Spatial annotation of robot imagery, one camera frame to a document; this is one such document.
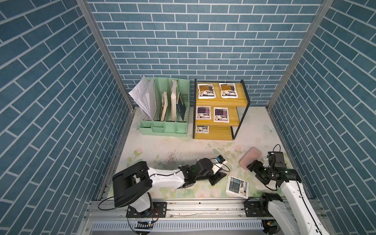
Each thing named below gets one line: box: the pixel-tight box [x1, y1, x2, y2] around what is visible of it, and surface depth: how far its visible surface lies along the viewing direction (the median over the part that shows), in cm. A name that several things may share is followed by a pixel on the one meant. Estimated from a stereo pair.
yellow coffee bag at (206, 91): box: [197, 83, 217, 100], surface depth 81 cm
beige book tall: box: [170, 79, 177, 122], surface depth 98 cm
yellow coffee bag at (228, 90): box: [218, 82, 239, 99], surface depth 82 cm
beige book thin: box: [160, 91, 168, 122], surface depth 101 cm
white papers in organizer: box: [128, 75, 157, 121], surface depth 95 cm
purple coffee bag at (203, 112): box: [195, 105, 212, 120], surface depth 95 cm
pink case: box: [239, 146, 262, 171], surface depth 94 cm
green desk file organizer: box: [139, 77, 191, 137], surface depth 104 cm
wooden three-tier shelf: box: [192, 78, 251, 141], surface depth 87 cm
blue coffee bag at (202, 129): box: [195, 125, 210, 135], surface depth 107 cm
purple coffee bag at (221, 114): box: [213, 106, 230, 123], surface depth 93 cm
